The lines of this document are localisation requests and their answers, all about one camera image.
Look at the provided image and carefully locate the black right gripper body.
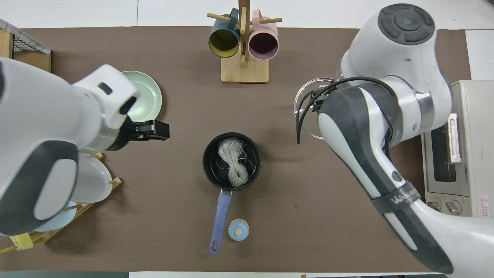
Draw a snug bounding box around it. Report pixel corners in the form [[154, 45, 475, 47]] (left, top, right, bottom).
[[310, 88, 333, 112]]

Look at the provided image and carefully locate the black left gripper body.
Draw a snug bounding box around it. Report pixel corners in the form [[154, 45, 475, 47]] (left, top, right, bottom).
[[123, 120, 151, 142]]

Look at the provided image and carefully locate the glass lid blue knob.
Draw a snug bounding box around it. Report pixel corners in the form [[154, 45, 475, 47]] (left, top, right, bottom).
[[294, 77, 340, 140]]

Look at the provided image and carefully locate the white vermicelli bundle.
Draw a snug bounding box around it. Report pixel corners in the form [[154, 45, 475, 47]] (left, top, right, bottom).
[[217, 138, 249, 188]]

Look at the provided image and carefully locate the light green plate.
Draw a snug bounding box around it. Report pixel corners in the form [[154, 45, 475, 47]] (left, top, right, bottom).
[[122, 70, 162, 122]]

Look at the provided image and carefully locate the grey plate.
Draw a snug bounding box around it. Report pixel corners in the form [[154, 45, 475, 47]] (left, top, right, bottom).
[[69, 153, 113, 204]]

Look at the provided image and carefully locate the light blue plate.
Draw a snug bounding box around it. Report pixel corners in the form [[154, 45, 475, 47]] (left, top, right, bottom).
[[33, 201, 78, 232]]

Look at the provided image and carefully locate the wooden plate rack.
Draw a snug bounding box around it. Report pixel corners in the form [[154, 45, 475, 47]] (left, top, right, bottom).
[[0, 152, 122, 255]]

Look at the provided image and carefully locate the yellow plate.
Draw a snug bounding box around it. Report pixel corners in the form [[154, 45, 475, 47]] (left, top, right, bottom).
[[10, 232, 34, 251]]

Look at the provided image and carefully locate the wooden mug tree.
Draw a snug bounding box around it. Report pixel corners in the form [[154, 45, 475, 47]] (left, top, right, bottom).
[[207, 0, 283, 83]]

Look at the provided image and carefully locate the pink mug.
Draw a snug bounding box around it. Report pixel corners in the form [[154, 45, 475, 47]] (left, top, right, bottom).
[[248, 9, 279, 61]]

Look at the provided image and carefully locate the brown table mat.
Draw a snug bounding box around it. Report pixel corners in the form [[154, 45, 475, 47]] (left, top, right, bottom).
[[0, 26, 472, 273]]

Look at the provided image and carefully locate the dark teal mug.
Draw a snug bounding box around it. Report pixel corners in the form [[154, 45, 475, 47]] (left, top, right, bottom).
[[208, 8, 241, 59]]

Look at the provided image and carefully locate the small blue shaker jar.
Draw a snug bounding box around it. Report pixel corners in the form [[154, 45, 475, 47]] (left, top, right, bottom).
[[228, 219, 250, 242]]

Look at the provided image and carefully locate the white toaster oven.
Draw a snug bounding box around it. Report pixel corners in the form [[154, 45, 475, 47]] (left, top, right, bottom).
[[421, 80, 494, 217]]

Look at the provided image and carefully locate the dark saucepan purple handle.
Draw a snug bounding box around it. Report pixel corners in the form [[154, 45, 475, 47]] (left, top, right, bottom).
[[202, 132, 262, 255]]

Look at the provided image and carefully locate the black wire basket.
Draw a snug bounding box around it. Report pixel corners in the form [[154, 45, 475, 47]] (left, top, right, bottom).
[[14, 33, 51, 53]]

